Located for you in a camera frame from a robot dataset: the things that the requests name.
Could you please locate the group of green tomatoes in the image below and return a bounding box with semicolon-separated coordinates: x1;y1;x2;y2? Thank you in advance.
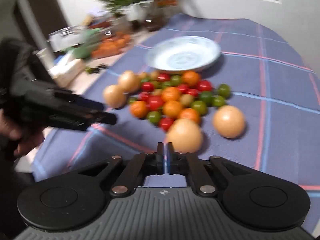
127;74;232;126

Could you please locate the glass vase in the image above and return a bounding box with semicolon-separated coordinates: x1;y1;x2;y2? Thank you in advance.
145;7;170;32

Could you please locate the white blue-patterned plate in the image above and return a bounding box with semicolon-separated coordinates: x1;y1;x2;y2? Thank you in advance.
146;36;222;72

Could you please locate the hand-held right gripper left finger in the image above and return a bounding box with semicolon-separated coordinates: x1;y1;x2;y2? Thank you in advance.
77;142;165;197

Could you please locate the green plastic scoop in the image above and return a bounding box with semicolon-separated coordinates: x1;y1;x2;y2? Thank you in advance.
71;29;105;58

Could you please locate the white cardboard box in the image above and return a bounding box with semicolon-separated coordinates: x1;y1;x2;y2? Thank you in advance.
49;55;85;85

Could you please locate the clear plastic clamshell box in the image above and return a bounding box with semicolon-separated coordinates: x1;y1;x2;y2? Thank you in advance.
91;34;132;59

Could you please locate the group of red tomatoes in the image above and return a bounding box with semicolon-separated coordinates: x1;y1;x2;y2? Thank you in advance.
137;72;213;132

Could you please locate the person's left hand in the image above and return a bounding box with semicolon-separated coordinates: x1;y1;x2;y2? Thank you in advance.
0;109;45;156

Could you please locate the clear plastic container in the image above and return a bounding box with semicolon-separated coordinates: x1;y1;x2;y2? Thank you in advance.
49;26;83;47

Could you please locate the blue checked tablecloth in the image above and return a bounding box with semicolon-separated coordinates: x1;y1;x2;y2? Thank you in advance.
32;14;320;233

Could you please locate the white plant pot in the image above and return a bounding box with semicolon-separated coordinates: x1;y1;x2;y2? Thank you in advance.
111;15;130;32

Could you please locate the thin-leaved green plant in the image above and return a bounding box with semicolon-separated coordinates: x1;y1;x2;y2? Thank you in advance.
94;0;125;18

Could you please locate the bunch of dark berries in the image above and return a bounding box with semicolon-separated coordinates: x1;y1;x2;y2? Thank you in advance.
85;64;109;75

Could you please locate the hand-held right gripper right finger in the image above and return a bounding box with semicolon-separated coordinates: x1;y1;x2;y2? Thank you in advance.
167;142;247;197

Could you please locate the pile of small oranges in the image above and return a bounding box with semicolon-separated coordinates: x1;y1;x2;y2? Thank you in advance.
92;36;130;58

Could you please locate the printed orange white carton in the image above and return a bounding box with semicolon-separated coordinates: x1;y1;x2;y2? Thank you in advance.
154;0;180;8

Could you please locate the brown wooden door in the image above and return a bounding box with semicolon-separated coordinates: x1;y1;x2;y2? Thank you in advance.
14;0;69;53

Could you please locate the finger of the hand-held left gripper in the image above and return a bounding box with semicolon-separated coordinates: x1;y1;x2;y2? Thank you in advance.
54;91;105;111
49;109;118;131

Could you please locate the large beige onion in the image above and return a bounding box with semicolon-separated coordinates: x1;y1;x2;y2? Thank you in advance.
167;118;203;153

